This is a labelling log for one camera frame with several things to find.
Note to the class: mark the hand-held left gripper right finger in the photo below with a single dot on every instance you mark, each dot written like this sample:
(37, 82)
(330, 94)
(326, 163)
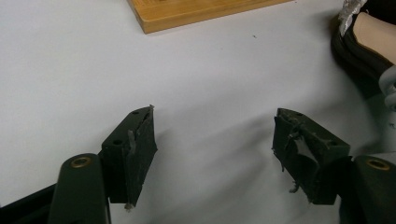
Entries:
(311, 161)

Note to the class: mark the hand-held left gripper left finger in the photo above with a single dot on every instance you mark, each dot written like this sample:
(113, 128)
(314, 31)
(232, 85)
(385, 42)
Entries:
(130, 161)

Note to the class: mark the wooden three-tier shoe rack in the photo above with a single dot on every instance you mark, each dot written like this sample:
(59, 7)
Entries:
(162, 15)

